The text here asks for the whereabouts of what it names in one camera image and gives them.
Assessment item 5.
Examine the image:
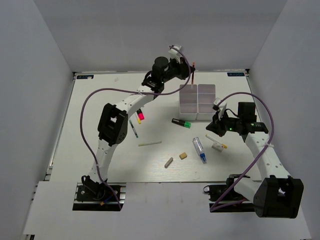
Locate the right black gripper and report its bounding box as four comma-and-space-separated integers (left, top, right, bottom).
206, 108, 243, 137

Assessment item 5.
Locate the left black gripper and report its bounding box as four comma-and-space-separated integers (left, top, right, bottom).
161, 55, 195, 84

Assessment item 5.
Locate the red white pen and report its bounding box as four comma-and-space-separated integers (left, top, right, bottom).
191, 62, 196, 87

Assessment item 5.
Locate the yellow capped white marker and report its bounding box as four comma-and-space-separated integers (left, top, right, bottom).
205, 134, 228, 149

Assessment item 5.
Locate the clear blue glue bottle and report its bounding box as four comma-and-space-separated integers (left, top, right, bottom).
192, 137, 207, 164

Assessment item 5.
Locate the pink black highlighter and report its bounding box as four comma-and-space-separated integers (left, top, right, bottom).
136, 108, 145, 121

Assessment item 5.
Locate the pale yellow white marker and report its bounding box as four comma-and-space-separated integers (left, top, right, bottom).
138, 140, 162, 147

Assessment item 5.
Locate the green white pen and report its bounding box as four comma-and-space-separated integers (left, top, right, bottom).
129, 119, 139, 138

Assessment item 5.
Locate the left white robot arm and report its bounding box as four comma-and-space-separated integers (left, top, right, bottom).
81, 56, 195, 200

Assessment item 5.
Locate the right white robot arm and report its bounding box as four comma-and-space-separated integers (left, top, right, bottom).
206, 102, 304, 219

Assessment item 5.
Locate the white boxed eraser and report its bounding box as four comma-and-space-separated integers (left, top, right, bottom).
211, 141, 225, 152

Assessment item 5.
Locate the left white compartment container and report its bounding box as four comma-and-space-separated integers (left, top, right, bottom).
179, 84, 198, 121

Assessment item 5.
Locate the white compartment container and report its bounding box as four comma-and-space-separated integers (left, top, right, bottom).
179, 84, 198, 121
196, 84, 216, 121

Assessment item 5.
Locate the right white compartment container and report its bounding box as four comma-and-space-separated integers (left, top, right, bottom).
196, 84, 216, 121

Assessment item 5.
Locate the green black highlighter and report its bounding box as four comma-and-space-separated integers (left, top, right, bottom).
171, 118, 192, 129

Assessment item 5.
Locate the tan eraser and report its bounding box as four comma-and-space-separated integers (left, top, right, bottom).
179, 152, 187, 160

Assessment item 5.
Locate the right blue table label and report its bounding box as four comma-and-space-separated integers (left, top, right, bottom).
227, 72, 245, 77

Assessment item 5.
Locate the blue table label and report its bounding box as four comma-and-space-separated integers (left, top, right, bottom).
76, 74, 94, 80
227, 72, 245, 77

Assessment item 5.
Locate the grey eraser stick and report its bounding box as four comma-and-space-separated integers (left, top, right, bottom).
164, 157, 174, 168

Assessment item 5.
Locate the left blue table label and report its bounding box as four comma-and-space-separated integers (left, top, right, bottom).
76, 74, 94, 80

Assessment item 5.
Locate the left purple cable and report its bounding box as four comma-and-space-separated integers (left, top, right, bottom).
80, 44, 191, 211

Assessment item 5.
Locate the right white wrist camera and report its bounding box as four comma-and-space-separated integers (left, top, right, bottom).
212, 97, 227, 120

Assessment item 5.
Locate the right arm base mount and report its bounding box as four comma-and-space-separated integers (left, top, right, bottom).
203, 174, 255, 213

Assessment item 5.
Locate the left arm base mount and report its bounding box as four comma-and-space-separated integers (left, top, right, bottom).
72, 175, 126, 212

